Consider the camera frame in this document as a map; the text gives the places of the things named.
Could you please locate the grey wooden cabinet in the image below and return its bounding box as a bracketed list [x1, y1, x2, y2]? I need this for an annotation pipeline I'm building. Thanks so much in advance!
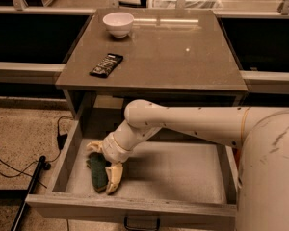
[56, 9, 248, 112]

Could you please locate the black power cable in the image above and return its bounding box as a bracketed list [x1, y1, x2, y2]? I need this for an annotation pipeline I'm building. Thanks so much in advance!
[0, 112, 74, 190]

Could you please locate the metal railing frame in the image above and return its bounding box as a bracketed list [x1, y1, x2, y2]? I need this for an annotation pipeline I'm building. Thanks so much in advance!
[0, 0, 289, 94]

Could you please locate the black remote control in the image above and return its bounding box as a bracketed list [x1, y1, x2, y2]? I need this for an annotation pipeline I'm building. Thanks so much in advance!
[90, 53, 123, 78]

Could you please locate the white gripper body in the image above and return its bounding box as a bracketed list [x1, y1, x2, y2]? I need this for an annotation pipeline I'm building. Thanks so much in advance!
[101, 133, 132, 164]

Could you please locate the open grey top drawer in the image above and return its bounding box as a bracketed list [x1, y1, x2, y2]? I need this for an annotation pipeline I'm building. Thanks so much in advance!
[25, 91, 242, 231]

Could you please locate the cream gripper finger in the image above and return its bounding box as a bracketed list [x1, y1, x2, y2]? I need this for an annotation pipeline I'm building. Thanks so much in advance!
[106, 163, 123, 194]
[86, 141, 102, 154]

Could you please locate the green yellow sponge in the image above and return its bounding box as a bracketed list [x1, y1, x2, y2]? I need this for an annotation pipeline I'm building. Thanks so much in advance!
[86, 152, 108, 193]

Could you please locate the white ceramic bowl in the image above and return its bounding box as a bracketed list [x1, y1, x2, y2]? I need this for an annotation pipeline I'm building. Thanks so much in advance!
[103, 12, 134, 39]

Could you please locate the black metal pole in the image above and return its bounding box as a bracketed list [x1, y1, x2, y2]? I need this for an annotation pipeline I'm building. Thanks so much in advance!
[11, 156, 46, 231]

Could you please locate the black drawer handle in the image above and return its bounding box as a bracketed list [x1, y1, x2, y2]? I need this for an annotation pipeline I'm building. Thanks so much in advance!
[123, 217, 161, 231]

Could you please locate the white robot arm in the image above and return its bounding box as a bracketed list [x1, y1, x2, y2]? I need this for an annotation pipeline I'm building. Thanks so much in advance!
[87, 100, 289, 231]

